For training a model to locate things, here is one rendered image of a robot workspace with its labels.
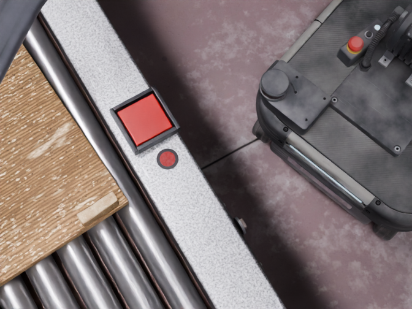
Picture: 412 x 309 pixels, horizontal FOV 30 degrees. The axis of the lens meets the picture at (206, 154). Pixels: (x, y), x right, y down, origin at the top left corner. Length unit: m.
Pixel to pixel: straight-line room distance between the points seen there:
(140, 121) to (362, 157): 0.86
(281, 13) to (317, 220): 0.61
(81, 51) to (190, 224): 0.31
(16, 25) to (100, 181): 0.51
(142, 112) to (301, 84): 0.79
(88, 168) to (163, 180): 0.11
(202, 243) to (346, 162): 0.83
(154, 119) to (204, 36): 1.10
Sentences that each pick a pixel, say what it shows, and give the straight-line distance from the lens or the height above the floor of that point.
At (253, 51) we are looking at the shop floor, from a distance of 2.19.
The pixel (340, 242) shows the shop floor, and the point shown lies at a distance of 2.05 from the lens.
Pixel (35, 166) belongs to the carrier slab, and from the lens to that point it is 1.10.
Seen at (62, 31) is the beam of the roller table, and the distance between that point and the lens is 1.20.
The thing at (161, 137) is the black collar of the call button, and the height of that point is 0.93.
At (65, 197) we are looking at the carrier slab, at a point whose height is 0.94.
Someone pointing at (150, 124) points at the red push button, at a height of 0.93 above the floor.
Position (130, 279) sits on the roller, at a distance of 1.07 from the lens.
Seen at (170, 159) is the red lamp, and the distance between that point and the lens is 1.11.
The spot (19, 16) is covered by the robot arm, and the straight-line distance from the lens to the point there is 0.61.
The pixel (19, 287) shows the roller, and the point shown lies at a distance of 1.09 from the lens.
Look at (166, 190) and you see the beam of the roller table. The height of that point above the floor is 0.91.
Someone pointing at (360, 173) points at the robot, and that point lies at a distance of 1.85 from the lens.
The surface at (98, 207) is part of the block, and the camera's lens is 1.05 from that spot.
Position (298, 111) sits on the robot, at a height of 0.28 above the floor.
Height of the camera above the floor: 1.98
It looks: 73 degrees down
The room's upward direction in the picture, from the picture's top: 6 degrees clockwise
